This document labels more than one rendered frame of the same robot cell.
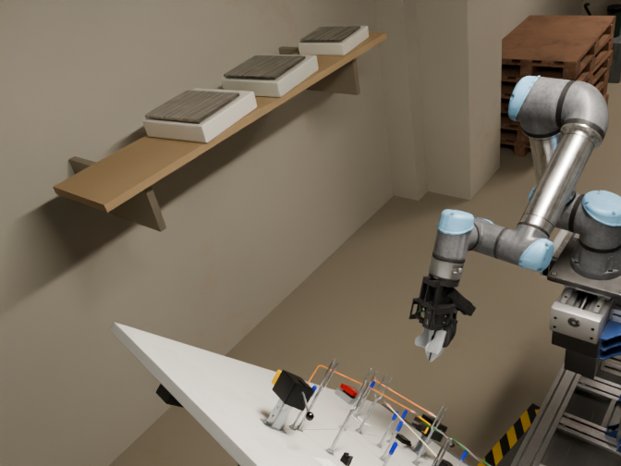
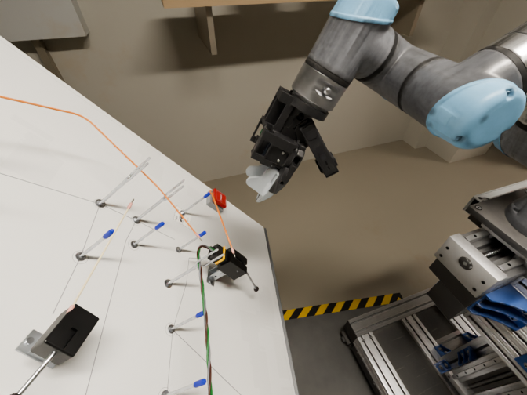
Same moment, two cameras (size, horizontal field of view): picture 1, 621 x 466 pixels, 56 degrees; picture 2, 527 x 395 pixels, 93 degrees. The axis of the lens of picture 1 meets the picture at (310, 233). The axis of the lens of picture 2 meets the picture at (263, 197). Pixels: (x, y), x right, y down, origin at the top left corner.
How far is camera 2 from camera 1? 104 cm
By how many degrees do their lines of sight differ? 24
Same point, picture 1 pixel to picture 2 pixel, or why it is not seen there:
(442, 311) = (277, 140)
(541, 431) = (387, 313)
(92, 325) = (183, 112)
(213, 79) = not seen: outside the picture
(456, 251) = (333, 52)
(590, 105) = not seen: outside the picture
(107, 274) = (200, 87)
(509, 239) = (439, 68)
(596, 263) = not seen: outside the picture
